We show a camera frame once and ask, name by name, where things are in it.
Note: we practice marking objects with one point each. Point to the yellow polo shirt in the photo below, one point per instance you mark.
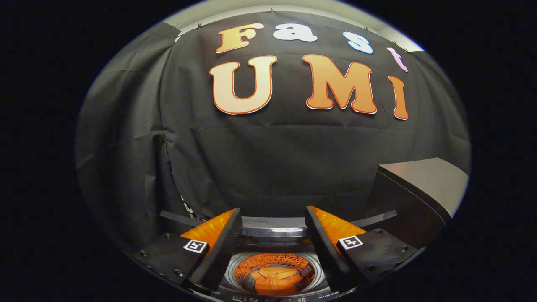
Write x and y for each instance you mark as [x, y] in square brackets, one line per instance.
[277, 281]

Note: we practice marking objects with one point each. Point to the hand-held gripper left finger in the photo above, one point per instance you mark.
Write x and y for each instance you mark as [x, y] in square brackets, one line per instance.
[222, 251]

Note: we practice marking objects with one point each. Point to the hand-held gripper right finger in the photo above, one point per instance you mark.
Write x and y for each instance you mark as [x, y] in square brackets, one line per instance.
[325, 251]

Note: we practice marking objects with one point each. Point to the black backdrop cloth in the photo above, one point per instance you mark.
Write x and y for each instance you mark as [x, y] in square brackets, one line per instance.
[272, 159]

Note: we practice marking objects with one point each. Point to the grey washing machine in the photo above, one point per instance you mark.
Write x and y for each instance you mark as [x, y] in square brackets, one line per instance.
[272, 249]

